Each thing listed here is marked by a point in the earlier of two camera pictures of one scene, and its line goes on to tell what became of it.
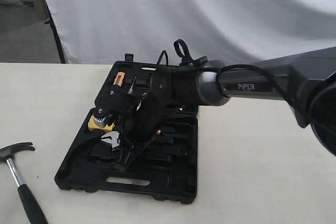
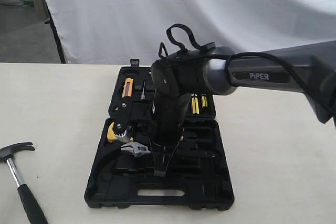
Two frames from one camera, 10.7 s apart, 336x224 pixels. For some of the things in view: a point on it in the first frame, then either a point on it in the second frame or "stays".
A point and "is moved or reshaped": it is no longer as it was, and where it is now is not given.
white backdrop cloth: [100, 17] stays
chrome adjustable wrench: [114, 140] is moved or reshaped
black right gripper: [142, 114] to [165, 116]
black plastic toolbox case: [166, 168] is moved or reshaped
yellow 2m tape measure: [92, 125] to [110, 135]
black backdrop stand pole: [51, 21] stays
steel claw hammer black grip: [33, 213] stays
